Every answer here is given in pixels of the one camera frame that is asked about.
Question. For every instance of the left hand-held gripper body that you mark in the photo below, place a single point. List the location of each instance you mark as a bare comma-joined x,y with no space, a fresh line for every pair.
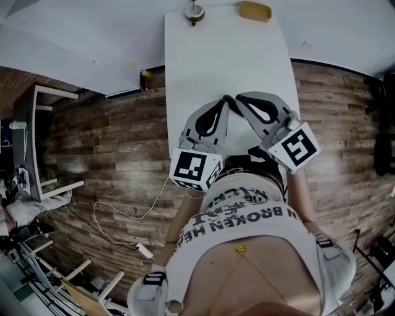
189,168

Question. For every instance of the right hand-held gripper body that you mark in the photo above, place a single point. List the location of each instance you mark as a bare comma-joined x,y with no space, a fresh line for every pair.
296,148

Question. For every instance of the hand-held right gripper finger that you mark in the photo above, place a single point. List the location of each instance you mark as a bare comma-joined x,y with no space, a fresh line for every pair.
257,126
277,102

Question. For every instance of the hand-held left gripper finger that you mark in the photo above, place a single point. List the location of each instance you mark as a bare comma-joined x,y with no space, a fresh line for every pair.
225,129
189,123

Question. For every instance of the person's right forearm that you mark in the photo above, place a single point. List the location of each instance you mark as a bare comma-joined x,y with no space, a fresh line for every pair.
299,197

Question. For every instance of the person's left forearm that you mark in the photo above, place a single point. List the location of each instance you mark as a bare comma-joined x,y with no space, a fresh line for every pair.
182,225

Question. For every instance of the white rectangular table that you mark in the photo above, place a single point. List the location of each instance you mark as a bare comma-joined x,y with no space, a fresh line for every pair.
228,55

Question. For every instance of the black shorts with belt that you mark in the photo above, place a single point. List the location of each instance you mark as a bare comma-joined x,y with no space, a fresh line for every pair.
237,162

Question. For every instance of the white printed shirt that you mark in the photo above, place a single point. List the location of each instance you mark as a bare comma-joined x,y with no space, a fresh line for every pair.
240,222

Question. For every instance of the black office chair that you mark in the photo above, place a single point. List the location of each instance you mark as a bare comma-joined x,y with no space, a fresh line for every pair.
389,98
385,154

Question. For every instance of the white power strip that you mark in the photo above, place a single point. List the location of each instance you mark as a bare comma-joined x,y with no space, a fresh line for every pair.
143,249

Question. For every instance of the black tripod stand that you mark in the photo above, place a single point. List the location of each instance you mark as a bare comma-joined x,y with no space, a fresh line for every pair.
356,240

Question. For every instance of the grey round bowl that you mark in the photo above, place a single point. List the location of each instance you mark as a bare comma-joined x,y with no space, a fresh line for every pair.
189,13

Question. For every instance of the person's bare chest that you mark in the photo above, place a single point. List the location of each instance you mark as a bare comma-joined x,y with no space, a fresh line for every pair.
265,277

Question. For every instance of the grey side table white legs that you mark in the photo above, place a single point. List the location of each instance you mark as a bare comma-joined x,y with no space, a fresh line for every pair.
27,148

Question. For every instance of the white device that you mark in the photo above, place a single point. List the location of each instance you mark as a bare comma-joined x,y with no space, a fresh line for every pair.
23,180

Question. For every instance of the wooden top white leg table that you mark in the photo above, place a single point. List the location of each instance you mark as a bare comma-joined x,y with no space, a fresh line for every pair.
86,301

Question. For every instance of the pale green packet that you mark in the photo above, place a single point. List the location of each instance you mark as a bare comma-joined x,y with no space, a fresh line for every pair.
17,125

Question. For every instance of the white metal rack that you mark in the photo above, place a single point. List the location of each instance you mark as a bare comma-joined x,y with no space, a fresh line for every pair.
31,262

